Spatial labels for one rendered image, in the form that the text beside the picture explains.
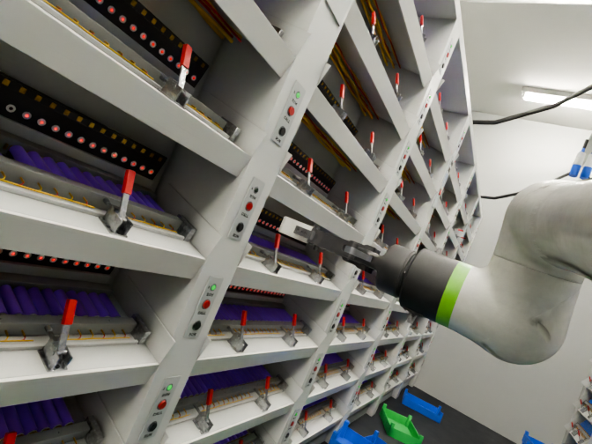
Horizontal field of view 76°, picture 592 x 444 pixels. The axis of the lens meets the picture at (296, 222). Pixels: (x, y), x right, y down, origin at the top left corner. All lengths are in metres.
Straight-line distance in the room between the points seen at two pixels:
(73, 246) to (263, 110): 0.39
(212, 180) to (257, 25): 0.28
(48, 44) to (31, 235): 0.21
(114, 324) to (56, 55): 0.43
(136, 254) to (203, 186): 0.21
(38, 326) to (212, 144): 0.36
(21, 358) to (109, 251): 0.18
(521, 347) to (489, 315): 0.05
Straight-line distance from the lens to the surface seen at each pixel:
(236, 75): 0.82
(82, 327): 0.70
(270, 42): 0.71
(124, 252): 0.59
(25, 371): 0.63
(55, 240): 0.54
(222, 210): 0.70
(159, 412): 0.83
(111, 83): 0.53
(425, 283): 0.54
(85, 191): 0.61
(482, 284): 0.54
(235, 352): 0.94
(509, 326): 0.52
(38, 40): 0.49
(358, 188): 1.37
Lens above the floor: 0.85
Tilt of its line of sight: 3 degrees up
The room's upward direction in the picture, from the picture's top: 23 degrees clockwise
